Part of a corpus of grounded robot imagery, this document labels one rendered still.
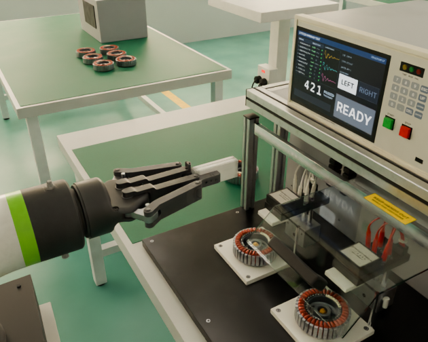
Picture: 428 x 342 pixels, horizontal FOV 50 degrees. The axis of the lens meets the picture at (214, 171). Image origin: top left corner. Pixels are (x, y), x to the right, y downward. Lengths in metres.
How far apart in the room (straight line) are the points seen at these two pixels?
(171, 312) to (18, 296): 0.32
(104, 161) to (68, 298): 0.80
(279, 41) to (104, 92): 0.84
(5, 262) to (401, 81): 0.67
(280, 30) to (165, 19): 3.86
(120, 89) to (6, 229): 1.76
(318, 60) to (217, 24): 5.17
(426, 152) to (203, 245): 0.59
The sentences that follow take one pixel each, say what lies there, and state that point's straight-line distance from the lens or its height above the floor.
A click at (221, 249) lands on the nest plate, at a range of 1.15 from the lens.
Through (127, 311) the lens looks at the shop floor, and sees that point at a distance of 2.11.
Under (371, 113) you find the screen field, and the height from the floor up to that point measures 1.18.
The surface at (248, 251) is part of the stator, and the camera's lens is 1.09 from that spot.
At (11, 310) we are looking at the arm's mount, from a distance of 1.00.
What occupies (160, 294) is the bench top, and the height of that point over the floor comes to 0.75.
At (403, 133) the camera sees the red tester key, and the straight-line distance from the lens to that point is 0.86.
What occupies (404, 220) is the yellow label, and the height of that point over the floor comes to 1.07.
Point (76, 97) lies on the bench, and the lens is 2.23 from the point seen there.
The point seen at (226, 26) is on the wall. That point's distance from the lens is 6.22.
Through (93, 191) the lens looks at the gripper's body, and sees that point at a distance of 0.59.
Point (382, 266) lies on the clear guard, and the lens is 0.73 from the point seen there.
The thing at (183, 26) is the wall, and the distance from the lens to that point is 5.91.
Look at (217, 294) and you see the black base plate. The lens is 1.06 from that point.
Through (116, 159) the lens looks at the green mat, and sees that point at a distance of 1.63.
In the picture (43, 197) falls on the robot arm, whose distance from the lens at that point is 0.57.
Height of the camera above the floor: 1.53
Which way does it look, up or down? 30 degrees down
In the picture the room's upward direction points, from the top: straight up
